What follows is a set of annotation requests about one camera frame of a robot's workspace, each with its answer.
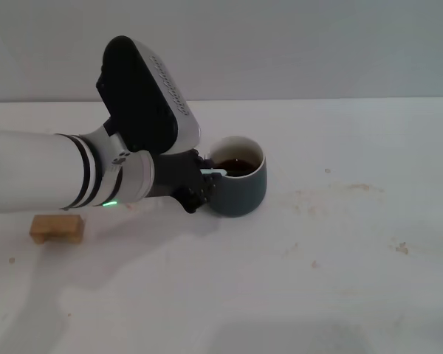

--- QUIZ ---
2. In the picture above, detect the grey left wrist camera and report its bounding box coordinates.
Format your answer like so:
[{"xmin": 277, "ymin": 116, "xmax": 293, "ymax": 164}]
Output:
[{"xmin": 95, "ymin": 35, "xmax": 202, "ymax": 156}]

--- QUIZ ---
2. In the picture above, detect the dark grey ceramic cup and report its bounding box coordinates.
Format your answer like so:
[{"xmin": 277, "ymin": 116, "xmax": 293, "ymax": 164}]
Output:
[{"xmin": 206, "ymin": 135, "xmax": 269, "ymax": 219}]

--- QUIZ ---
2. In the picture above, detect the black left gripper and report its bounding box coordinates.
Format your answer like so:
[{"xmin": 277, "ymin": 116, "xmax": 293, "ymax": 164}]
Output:
[{"xmin": 149, "ymin": 147, "xmax": 222, "ymax": 215}]

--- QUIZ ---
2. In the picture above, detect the light tan wooden block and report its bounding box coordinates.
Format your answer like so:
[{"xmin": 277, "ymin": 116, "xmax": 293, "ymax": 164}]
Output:
[{"xmin": 29, "ymin": 215, "xmax": 86, "ymax": 245}]

